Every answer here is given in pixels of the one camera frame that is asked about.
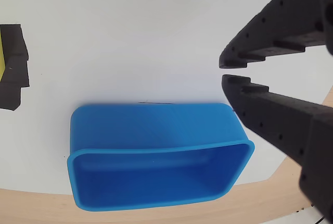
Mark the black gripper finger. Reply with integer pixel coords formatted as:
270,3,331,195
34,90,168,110
222,74,325,169
219,0,333,69

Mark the white rectangular board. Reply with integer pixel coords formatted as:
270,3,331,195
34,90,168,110
0,0,333,197

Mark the blue rectangular plastic bin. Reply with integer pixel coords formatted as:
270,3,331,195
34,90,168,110
67,103,255,212

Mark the yellow cube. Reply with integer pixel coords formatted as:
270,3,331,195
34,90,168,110
0,32,6,82

